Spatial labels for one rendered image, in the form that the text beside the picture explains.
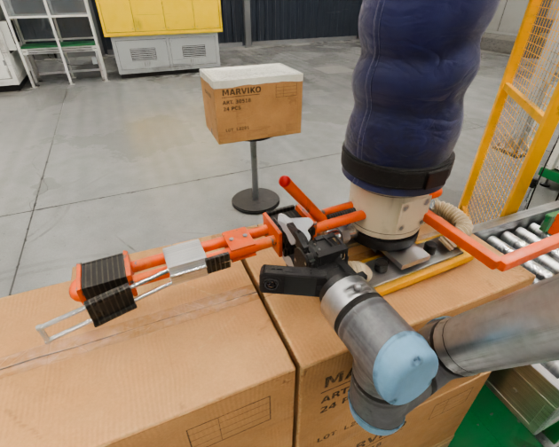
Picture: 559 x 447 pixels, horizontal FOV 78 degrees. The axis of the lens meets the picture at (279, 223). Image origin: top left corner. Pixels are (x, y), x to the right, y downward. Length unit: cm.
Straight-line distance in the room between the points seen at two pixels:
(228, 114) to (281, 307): 177
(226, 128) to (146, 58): 560
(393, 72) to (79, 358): 73
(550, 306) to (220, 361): 49
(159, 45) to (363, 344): 758
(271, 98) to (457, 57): 185
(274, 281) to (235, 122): 187
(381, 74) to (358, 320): 40
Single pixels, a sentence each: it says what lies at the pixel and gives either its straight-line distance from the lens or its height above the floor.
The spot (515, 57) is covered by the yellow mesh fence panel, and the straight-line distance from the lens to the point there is 261.
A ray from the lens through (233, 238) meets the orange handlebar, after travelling 68.
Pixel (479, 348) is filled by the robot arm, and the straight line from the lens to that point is 55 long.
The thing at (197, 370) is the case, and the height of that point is 94.
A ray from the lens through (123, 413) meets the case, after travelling 66.
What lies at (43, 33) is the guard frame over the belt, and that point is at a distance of 834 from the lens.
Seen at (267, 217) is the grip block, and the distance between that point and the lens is 70.
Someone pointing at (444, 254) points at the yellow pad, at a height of 98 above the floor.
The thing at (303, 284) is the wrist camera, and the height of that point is 109.
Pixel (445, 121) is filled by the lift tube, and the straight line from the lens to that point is 68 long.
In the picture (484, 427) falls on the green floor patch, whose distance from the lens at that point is 185.
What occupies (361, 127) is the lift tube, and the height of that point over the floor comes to 128.
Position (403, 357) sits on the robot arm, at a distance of 48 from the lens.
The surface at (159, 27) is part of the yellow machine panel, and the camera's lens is 778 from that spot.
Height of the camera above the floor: 149
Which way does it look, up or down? 35 degrees down
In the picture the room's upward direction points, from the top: straight up
